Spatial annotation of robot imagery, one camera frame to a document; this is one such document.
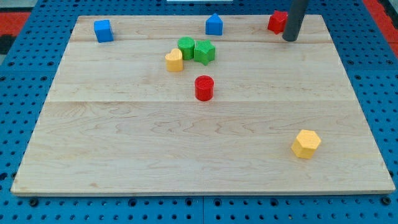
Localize red cylinder block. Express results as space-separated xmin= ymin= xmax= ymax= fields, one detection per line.
xmin=194 ymin=75 xmax=215 ymax=101

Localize light wooden board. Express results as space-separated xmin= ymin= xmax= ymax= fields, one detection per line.
xmin=11 ymin=15 xmax=395 ymax=197

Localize yellow heart block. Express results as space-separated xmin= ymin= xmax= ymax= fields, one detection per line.
xmin=165 ymin=49 xmax=183 ymax=72

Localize green star block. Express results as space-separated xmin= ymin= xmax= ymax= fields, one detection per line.
xmin=194 ymin=40 xmax=215 ymax=65

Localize green cylinder block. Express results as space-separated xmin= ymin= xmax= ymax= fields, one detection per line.
xmin=177 ymin=37 xmax=195 ymax=60

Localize blue house-shaped block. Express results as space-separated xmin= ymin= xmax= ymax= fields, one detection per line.
xmin=205 ymin=13 xmax=223 ymax=35

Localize yellow hexagon block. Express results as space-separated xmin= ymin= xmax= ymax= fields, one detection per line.
xmin=291 ymin=129 xmax=322 ymax=159

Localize red star block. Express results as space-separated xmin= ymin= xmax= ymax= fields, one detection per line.
xmin=267 ymin=11 xmax=288 ymax=34

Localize blue cube block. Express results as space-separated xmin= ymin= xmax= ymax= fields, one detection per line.
xmin=93 ymin=19 xmax=114 ymax=43

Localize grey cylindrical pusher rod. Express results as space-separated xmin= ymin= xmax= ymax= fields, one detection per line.
xmin=282 ymin=0 xmax=309 ymax=42

